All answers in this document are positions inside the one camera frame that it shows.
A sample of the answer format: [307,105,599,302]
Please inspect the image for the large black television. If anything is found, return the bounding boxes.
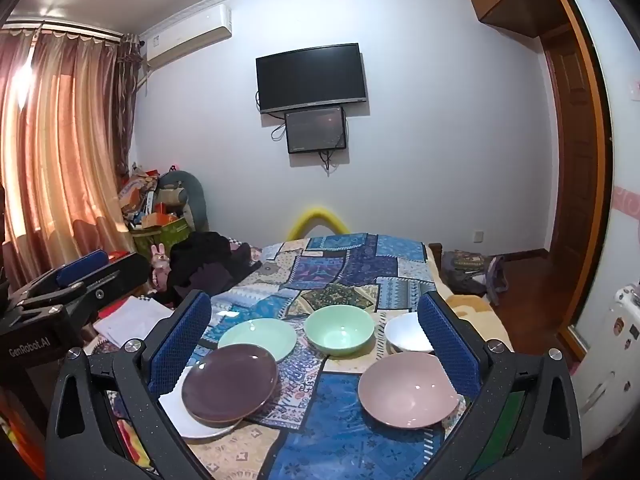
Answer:
[255,43,369,114]

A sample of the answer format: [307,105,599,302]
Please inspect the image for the dark clothes pile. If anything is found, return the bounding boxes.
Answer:
[167,231,261,306]

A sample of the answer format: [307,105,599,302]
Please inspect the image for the red yellow printed cloth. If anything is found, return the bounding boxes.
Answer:
[117,417,156,471]

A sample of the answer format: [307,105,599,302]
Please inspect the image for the wooden door frame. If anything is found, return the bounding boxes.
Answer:
[537,0,613,361]

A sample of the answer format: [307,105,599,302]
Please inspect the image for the green plate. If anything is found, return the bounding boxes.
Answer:
[217,318,297,363]

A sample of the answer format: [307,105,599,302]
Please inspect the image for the yellow plush blanket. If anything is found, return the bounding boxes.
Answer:
[425,242,516,356]

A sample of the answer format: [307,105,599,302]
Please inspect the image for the blue patchwork blanket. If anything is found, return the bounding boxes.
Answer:
[115,232,468,480]

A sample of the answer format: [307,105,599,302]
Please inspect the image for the pink bowl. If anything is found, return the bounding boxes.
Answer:
[357,351,460,430]

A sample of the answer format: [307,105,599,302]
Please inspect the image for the pink rabbit toy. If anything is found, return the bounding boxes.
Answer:
[150,242,173,291]

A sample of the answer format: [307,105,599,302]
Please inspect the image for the purple plate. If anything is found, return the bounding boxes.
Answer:
[181,343,279,423]

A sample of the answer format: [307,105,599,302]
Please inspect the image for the orange curtain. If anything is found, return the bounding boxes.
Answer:
[0,20,126,291]

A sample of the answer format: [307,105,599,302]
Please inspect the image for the brown patterned curtain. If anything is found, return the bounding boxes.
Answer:
[112,32,143,181]

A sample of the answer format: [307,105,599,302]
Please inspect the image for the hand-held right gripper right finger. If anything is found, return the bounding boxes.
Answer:
[417,290,583,480]

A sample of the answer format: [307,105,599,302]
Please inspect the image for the white papers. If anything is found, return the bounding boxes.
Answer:
[93,296,173,348]

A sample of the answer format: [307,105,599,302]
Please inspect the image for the green bowl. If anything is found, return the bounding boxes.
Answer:
[304,305,376,357]

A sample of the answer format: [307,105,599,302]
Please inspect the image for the grey bag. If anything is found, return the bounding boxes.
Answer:
[441,250,508,306]

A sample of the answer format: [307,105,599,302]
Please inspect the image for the white plate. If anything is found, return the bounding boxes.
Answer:
[159,382,246,440]

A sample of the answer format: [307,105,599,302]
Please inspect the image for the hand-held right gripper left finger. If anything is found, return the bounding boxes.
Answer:
[45,290,216,480]

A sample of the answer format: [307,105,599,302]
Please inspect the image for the green bag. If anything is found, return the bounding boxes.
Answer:
[131,217,193,256]

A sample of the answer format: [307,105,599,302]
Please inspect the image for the clutter pile of boxes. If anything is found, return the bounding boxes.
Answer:
[117,162,188,231]

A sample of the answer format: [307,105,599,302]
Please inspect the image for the white air conditioner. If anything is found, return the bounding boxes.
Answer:
[145,3,233,68]

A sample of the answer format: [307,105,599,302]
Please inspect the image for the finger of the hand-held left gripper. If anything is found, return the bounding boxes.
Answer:
[7,251,109,308]
[22,255,151,313]

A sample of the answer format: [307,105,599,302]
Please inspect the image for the grey cushion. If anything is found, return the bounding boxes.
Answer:
[160,170,210,233]

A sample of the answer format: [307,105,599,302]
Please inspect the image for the yellow foam tube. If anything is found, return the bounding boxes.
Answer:
[286,205,351,241]

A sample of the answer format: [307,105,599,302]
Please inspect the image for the white bowl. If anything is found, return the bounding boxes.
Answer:
[384,312,436,356]

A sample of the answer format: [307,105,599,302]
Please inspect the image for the small black monitor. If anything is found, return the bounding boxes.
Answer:
[284,106,348,155]

